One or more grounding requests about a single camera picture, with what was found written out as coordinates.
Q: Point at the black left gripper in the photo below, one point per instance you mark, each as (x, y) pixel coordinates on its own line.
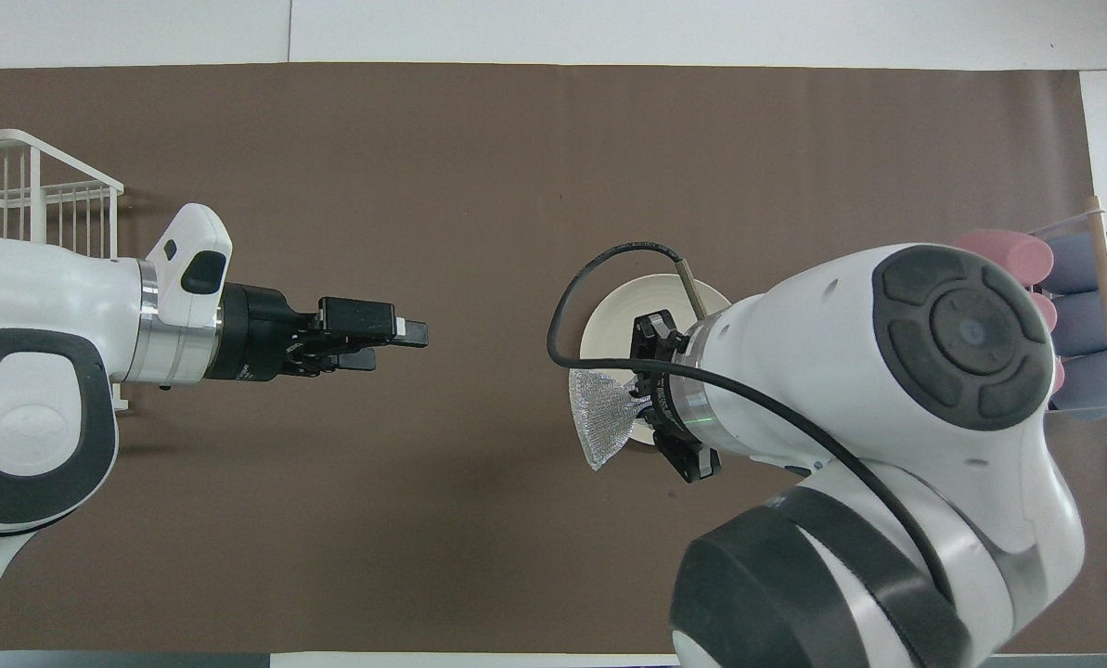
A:
(256, 334)

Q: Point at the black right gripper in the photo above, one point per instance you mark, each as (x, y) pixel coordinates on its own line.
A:
(669, 394)

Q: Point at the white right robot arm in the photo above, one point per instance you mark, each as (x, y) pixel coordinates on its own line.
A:
(841, 371)

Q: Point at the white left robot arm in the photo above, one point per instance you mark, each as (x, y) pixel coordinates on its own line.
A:
(33, 297)

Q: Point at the cream round plate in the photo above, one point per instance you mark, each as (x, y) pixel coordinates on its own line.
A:
(609, 325)

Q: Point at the brown paper table mat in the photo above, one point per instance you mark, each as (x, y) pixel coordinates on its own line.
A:
(330, 139)

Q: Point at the pink plastic cup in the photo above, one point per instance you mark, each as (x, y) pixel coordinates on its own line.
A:
(1045, 308)
(1008, 250)
(1058, 376)

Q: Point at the blue plastic cup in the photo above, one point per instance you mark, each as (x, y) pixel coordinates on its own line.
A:
(1087, 385)
(1082, 323)
(1077, 263)

